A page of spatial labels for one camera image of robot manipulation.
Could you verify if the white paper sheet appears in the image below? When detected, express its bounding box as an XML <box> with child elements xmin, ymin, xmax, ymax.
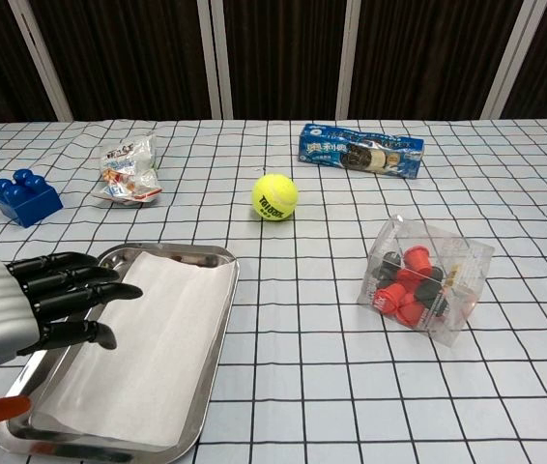
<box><xmin>30</xmin><ymin>249</ymin><xmax>237</xmax><ymax>450</ymax></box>

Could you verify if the stainless steel rectangular tray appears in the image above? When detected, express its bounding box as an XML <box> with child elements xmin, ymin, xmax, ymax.
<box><xmin>0</xmin><ymin>243</ymin><xmax>240</xmax><ymax>464</ymax></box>

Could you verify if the blue toy building block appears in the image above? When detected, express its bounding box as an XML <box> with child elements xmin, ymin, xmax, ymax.
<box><xmin>0</xmin><ymin>168</ymin><xmax>64</xmax><ymax>228</ymax></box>

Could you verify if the crumpled white snack wrapper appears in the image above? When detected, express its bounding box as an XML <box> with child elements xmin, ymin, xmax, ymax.
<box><xmin>91</xmin><ymin>133</ymin><xmax>164</xmax><ymax>206</ymax></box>

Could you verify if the yellow tennis ball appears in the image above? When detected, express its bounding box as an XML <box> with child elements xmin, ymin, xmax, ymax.
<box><xmin>251</xmin><ymin>173</ymin><xmax>300</xmax><ymax>221</ymax></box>

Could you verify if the white black checkered tablecloth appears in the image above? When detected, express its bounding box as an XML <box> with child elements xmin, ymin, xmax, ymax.
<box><xmin>0</xmin><ymin>118</ymin><xmax>547</xmax><ymax>464</ymax></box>

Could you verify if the red coffee capsule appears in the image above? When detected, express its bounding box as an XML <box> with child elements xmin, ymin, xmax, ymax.
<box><xmin>396</xmin><ymin>303</ymin><xmax>425</xmax><ymax>329</ymax></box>
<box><xmin>372</xmin><ymin>282</ymin><xmax>409</xmax><ymax>315</ymax></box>
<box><xmin>402</xmin><ymin>246</ymin><xmax>432</xmax><ymax>273</ymax></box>

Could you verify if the black coffee capsule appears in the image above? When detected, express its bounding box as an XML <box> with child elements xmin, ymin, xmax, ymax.
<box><xmin>377</xmin><ymin>250</ymin><xmax>404</xmax><ymax>279</ymax></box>
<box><xmin>411</xmin><ymin>279</ymin><xmax>444</xmax><ymax>306</ymax></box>

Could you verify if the blue Oreo cookie box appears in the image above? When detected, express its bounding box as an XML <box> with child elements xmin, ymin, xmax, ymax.
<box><xmin>297</xmin><ymin>123</ymin><xmax>425</xmax><ymax>180</ymax></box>

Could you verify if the clear plastic box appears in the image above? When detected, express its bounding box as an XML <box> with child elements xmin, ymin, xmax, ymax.
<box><xmin>356</xmin><ymin>215</ymin><xmax>496</xmax><ymax>347</ymax></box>

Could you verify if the white partition frame post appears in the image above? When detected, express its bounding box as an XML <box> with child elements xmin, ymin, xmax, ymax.
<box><xmin>7</xmin><ymin>0</ymin><xmax>73</xmax><ymax>122</ymax></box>
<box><xmin>196</xmin><ymin>0</ymin><xmax>234</xmax><ymax>121</ymax></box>
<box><xmin>480</xmin><ymin>0</ymin><xmax>547</xmax><ymax>121</ymax></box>
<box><xmin>334</xmin><ymin>0</ymin><xmax>362</xmax><ymax>121</ymax></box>

